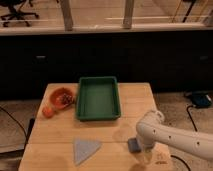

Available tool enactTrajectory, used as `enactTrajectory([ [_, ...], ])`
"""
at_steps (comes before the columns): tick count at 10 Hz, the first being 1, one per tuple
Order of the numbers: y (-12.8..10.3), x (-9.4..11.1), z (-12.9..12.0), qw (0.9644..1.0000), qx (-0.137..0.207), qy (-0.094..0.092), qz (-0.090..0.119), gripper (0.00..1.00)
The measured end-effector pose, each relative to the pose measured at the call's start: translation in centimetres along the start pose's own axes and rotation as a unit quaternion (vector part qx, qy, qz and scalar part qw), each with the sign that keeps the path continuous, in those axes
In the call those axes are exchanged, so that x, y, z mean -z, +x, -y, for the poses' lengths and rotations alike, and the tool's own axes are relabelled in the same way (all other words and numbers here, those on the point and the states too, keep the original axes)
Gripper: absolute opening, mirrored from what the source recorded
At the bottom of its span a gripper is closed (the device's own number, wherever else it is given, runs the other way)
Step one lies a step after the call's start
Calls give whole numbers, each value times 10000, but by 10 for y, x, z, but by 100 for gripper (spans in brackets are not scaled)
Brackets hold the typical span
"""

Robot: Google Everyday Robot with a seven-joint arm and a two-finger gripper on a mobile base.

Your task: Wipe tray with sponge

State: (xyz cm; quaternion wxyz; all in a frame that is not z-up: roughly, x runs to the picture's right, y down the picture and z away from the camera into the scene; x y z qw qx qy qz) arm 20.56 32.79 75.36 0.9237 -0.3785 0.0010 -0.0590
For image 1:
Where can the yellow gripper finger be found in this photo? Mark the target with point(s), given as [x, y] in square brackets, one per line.
[147, 156]

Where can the blue sponge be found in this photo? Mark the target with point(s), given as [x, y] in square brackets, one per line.
[133, 145]

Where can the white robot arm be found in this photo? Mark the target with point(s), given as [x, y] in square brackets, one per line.
[151, 130]

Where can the green plastic tray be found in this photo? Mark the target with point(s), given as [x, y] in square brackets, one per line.
[98, 99]

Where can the grey triangular cloth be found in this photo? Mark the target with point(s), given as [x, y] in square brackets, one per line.
[84, 149]

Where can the dark blue floor box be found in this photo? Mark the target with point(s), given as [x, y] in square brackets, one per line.
[201, 100]

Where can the small orange fruit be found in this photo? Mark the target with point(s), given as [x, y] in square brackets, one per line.
[47, 112]

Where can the black office chair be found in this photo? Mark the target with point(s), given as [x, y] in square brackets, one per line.
[15, 13]

